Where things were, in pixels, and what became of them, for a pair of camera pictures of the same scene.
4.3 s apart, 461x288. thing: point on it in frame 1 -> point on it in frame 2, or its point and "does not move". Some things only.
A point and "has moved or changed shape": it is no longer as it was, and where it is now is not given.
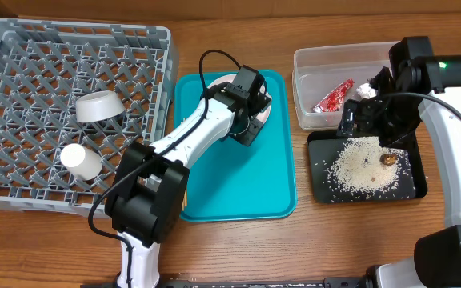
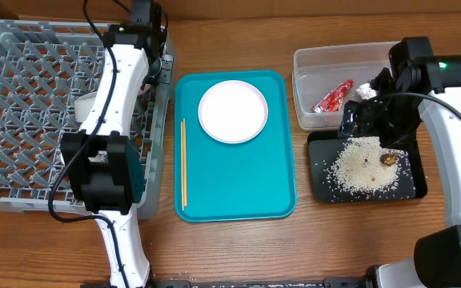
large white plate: x=264 y=114 has moved or changed shape
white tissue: x=366 y=91 does not move
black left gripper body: x=248 y=132 -> x=162 y=70
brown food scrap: x=388 y=159 does not move
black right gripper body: x=358 y=113 does not move
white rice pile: x=366 y=168 does not move
